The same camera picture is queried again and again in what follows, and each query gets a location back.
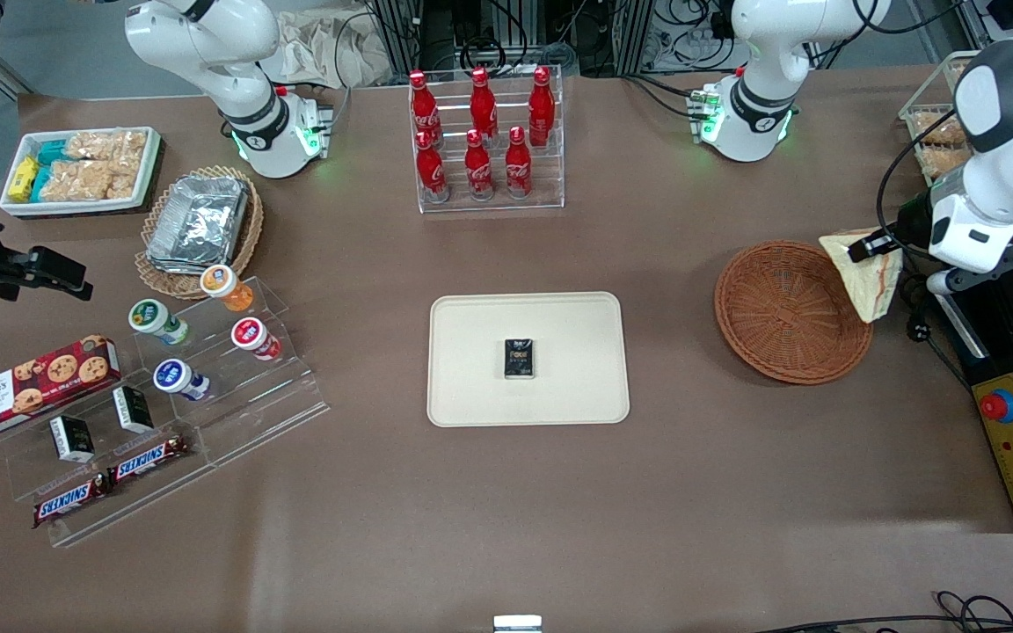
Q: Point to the small black card box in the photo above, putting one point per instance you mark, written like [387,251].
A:
[520,359]

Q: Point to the bagged fried snack pack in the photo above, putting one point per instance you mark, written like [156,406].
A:
[944,163]
[936,129]

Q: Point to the triangular sandwich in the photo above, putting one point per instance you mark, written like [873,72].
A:
[876,290]

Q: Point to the light tan wicker basket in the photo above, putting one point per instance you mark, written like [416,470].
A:
[249,237]

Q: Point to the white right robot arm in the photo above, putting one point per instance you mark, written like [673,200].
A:
[207,44]

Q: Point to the red Walkers cookie box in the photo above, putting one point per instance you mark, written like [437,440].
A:
[32,387]

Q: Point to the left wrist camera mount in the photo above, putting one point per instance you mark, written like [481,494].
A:
[981,277]

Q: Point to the round brown wicker basket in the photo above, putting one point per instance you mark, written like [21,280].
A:
[788,308]

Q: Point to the blue lid yogurt cup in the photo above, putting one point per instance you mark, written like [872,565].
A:
[176,378]

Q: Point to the beige paper bag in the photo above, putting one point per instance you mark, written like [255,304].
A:
[313,53]

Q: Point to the green lid yogurt cup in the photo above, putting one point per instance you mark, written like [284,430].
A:
[153,318]

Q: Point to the red cola bottle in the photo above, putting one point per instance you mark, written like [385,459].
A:
[518,169]
[424,107]
[483,107]
[478,173]
[433,173]
[542,107]

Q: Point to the small black white box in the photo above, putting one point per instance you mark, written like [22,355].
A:
[134,409]
[73,439]

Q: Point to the clear acrylic stepped stand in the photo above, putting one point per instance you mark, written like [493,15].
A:
[278,396]

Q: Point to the red lid yogurt cup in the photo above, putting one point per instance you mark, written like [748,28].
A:
[251,336]

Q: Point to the Snickers chocolate bar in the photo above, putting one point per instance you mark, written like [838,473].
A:
[71,501]
[148,460]

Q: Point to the black electric griddle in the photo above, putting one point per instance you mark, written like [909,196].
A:
[994,343]

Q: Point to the clear rice crisp pack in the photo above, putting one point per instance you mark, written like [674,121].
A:
[89,180]
[106,145]

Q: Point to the yellow snack pack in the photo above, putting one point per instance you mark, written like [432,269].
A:
[23,178]

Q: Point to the beige plastic tray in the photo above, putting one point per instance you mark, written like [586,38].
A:
[471,369]

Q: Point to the orange lid yogurt cup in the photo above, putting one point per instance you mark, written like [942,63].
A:
[223,285]

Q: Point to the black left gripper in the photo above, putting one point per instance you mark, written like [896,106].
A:
[912,223]

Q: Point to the teal snack pack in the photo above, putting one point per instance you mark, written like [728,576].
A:
[52,152]
[40,183]

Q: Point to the white device edge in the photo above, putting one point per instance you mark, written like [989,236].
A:
[517,624]

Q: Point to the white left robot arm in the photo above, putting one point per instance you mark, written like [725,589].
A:
[1008,97]

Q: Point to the stack of foil trays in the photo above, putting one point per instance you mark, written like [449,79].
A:
[199,224]

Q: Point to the white rectangular snack tray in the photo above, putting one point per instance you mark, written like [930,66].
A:
[84,206]

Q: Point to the clear acrylic bottle rack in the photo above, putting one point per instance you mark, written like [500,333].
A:
[550,180]

